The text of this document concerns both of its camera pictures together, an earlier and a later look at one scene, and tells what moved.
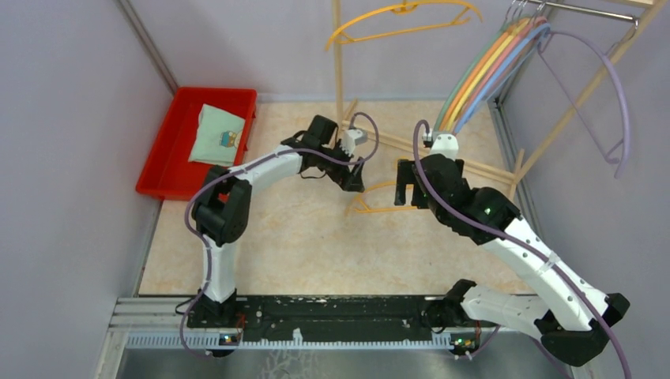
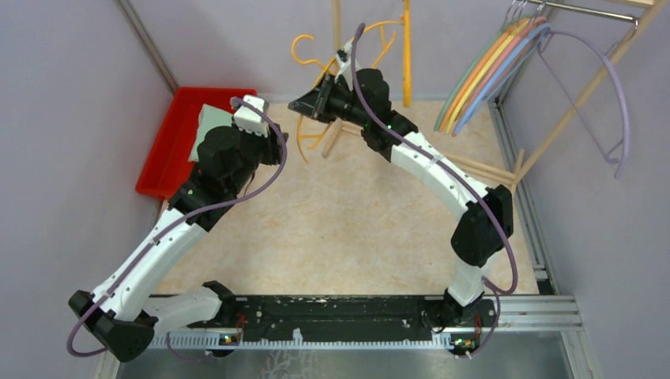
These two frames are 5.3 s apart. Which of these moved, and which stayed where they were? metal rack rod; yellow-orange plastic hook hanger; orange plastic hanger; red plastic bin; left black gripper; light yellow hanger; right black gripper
Moved: right black gripper; yellow-orange plastic hook hanger; orange plastic hanger; light yellow hanger; left black gripper
Stayed: metal rack rod; red plastic bin
